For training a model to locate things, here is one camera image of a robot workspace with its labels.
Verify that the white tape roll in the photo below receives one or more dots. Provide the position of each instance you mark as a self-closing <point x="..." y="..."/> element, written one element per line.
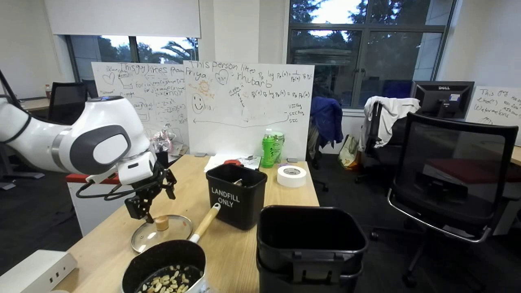
<point x="291" y="176"/>

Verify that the blue jacket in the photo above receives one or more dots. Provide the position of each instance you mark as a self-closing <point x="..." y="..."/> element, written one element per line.
<point x="326" y="116"/>

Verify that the white paper sheet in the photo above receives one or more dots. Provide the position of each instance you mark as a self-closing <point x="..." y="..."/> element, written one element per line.
<point x="213" y="161"/>

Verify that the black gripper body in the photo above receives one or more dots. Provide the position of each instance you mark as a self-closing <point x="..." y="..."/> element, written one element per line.
<point x="150" y="187"/>

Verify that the clear plastic bag with trash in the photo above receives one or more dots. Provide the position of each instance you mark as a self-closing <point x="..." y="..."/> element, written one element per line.
<point x="164" y="142"/>

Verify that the black office chair chrome rim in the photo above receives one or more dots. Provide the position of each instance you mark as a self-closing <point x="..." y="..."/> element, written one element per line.
<point x="456" y="163"/>

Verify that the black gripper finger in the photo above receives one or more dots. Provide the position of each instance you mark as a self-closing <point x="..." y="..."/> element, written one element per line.
<point x="138" y="207"/>
<point x="169" y="184"/>

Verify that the beige food pieces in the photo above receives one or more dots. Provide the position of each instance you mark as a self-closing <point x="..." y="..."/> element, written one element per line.
<point x="168" y="278"/>

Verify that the black office chair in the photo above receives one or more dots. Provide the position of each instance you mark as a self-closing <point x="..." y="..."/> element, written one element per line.
<point x="67" y="99"/>

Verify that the black Dell monitor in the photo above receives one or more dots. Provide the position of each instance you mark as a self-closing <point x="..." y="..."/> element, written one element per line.
<point x="441" y="98"/>

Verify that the large black plastic bin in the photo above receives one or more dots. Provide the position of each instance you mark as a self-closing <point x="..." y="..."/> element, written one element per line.
<point x="309" y="270"/>

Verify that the colourful floor bag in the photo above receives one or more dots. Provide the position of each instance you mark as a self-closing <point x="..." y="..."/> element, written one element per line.
<point x="350" y="151"/>

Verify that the green bottle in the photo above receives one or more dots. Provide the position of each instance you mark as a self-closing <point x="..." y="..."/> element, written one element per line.
<point x="270" y="148"/>

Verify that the black frying pan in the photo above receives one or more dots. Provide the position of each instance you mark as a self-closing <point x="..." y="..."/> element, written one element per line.
<point x="156" y="254"/>

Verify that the white jacket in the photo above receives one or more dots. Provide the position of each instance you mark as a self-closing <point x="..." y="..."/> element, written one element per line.
<point x="387" y="111"/>

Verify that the white cabinet with red top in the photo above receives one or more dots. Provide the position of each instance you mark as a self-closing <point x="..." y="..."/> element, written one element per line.
<point x="91" y="212"/>

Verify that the whiteboard with dense writing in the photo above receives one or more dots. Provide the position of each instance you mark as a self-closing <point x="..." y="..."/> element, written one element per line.
<point x="147" y="91"/>

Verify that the small written whiteboard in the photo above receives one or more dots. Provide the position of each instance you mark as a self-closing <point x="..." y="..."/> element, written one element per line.
<point x="497" y="102"/>

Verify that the whiteboard with smiley drawing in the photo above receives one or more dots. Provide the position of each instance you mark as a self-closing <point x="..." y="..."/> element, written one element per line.
<point x="244" y="114"/>

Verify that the small black landfill bin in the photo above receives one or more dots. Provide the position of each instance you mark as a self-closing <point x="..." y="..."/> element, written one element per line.
<point x="238" y="203"/>

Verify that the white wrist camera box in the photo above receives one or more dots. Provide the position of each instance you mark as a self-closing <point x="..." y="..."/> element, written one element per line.
<point x="135" y="169"/>

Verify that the white power box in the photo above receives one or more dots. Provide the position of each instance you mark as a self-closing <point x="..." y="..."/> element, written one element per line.
<point x="33" y="273"/>

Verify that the white roller blind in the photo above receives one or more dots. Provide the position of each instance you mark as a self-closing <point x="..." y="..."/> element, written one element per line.
<point x="122" y="18"/>

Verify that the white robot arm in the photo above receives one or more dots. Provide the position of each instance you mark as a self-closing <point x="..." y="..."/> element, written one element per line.
<point x="98" y="140"/>

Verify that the red tape dispenser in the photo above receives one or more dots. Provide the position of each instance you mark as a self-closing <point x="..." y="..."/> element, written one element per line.
<point x="233" y="161"/>

